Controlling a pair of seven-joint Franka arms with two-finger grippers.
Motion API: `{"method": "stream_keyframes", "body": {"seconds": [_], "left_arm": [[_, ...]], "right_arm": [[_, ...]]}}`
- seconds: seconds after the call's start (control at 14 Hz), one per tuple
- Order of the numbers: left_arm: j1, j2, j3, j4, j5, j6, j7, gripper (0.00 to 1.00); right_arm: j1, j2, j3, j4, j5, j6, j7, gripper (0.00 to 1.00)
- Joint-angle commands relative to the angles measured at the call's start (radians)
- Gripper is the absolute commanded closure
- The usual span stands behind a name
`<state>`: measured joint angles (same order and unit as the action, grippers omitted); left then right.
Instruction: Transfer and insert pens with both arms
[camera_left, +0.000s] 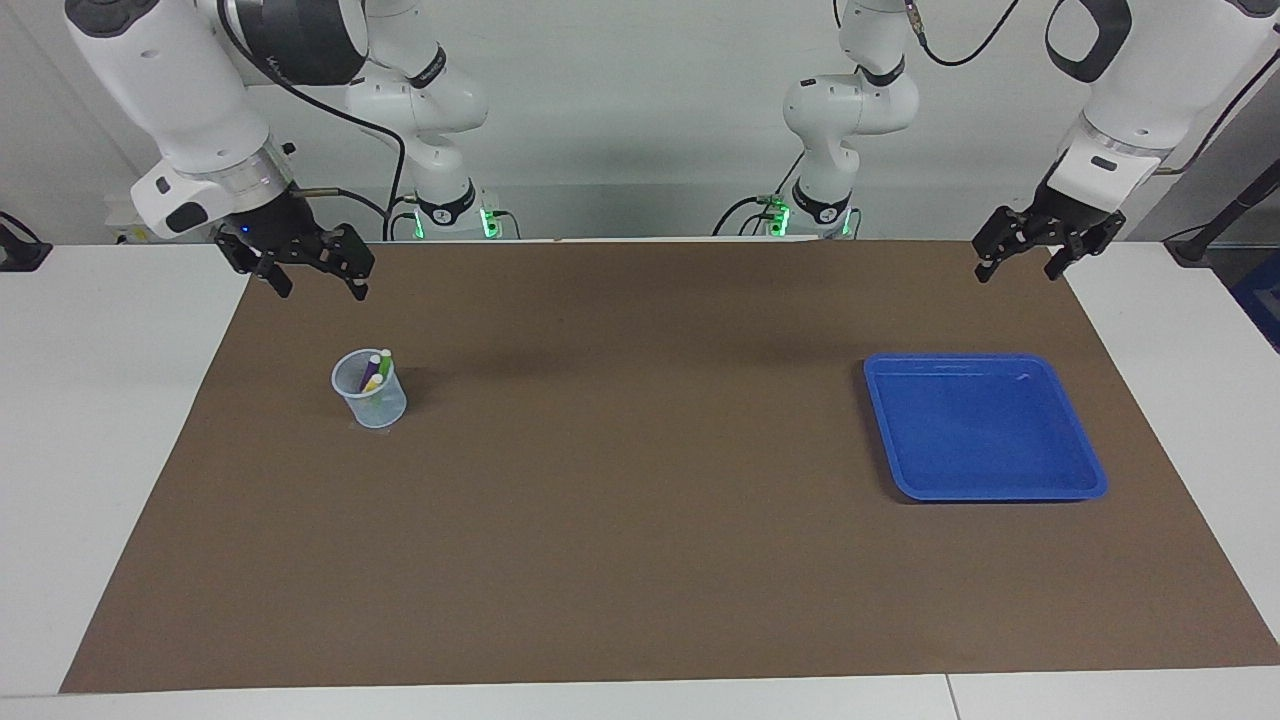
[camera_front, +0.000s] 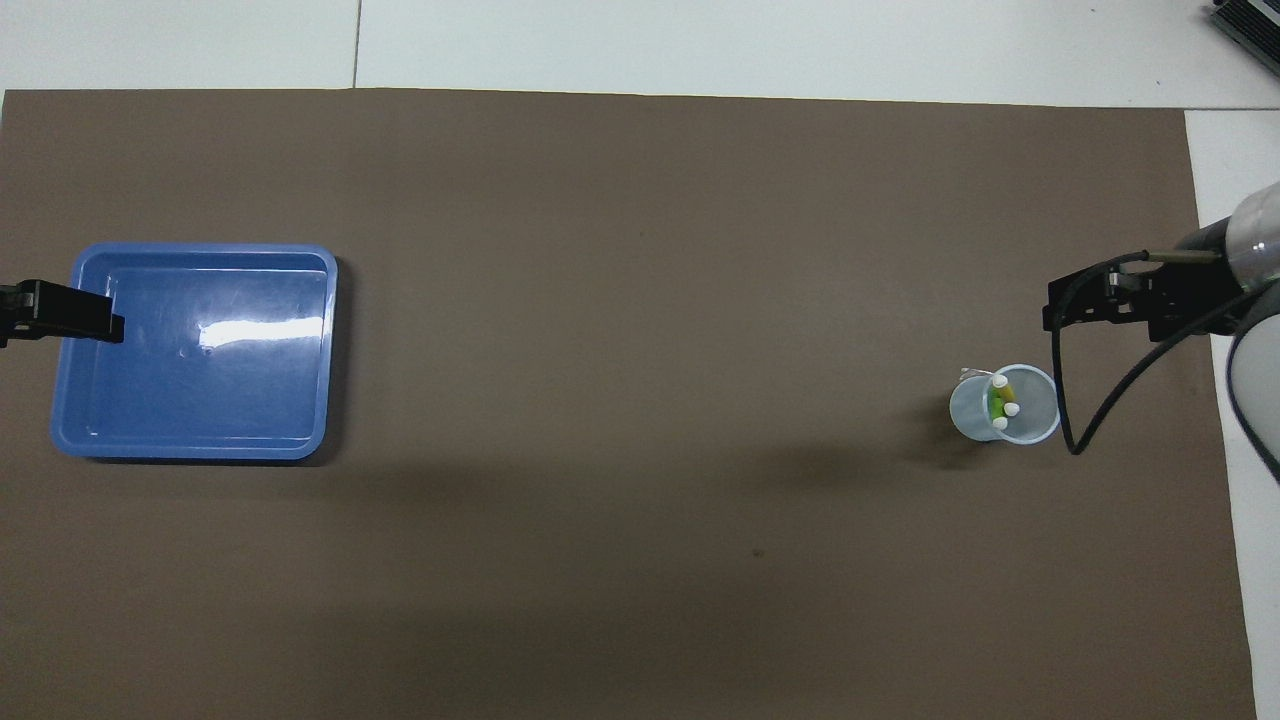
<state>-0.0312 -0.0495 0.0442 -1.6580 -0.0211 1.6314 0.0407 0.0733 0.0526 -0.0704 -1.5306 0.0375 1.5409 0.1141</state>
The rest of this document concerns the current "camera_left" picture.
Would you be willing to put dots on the black stand pole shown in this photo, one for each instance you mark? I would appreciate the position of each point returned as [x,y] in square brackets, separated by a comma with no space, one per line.
[1225,215]

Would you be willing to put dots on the white power strip box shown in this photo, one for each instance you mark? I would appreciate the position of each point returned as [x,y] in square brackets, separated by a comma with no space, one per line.
[125,225]

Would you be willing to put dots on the black clamp bracket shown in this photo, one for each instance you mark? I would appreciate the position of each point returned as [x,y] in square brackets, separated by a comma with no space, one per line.
[20,250]

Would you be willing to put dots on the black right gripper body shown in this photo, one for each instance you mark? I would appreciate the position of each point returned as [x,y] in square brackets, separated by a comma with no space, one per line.
[285,230]

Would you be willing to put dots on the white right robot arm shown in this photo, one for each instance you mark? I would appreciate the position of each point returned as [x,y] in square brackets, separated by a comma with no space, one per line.
[180,90]

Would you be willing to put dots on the purple pen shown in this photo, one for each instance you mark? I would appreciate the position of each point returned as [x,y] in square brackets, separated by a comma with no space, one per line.
[370,370]

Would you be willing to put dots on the yellow pen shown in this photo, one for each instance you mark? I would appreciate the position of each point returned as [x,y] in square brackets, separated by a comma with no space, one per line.
[373,383]

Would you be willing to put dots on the translucent plastic cup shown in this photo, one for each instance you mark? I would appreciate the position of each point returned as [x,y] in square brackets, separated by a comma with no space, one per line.
[375,408]

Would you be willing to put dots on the blue plastic tray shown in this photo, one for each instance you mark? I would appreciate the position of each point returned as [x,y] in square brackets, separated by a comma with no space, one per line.
[985,430]

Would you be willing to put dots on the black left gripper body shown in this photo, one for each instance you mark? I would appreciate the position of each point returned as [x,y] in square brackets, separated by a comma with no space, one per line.
[1065,215]

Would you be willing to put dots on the green pen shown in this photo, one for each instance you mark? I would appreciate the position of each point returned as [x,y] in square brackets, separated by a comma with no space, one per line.
[385,362]

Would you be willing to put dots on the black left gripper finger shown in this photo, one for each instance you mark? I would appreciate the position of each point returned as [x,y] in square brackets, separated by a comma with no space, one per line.
[1000,240]
[1075,250]

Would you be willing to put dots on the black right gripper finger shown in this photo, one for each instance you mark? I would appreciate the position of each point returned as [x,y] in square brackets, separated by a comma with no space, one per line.
[352,255]
[245,258]

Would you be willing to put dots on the brown table mat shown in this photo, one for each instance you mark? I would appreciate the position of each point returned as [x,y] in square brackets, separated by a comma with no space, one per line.
[640,520]

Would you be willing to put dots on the blue storage box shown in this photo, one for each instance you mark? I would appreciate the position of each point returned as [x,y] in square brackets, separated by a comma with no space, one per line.
[1262,300]

